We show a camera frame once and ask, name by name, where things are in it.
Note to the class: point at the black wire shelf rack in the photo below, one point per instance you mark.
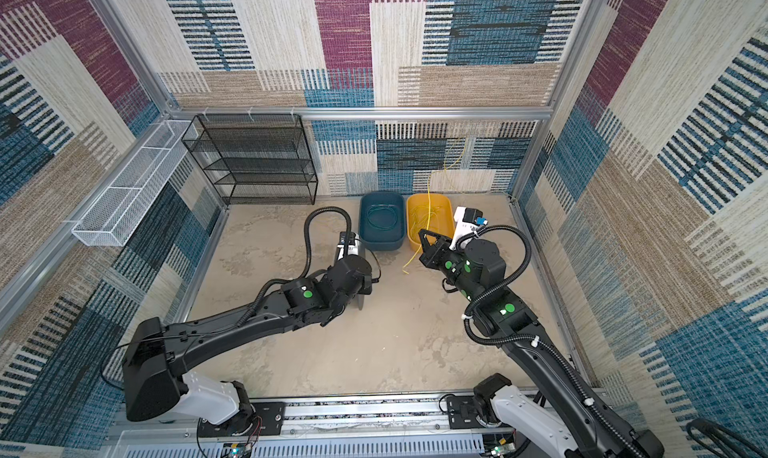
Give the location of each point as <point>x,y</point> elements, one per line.
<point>254,158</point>

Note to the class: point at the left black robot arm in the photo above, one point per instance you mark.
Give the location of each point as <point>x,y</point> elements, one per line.
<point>158,367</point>

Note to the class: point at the white mesh wall basket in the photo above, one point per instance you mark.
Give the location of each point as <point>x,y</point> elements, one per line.
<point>117,212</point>

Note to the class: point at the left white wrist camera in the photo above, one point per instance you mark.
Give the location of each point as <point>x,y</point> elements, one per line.
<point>349,244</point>

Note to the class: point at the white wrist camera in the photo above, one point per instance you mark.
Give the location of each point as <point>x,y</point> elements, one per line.
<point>349,244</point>
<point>468,221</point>

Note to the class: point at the black cable loop corner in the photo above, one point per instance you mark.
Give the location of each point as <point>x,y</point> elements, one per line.
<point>721,441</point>

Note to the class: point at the teal plastic bin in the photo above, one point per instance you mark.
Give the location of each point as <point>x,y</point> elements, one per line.
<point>382,222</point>

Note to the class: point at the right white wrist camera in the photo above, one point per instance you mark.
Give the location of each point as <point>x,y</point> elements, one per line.
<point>468,221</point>

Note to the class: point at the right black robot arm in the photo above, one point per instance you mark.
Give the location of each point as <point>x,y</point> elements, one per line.
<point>580,423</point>

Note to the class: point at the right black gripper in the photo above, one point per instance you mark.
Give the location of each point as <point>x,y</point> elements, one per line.
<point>432,254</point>

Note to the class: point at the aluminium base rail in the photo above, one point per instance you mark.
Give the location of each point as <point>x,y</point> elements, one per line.
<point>368,425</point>

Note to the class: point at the yellow plastic bin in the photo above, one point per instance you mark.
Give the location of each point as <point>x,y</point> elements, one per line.
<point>433,212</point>

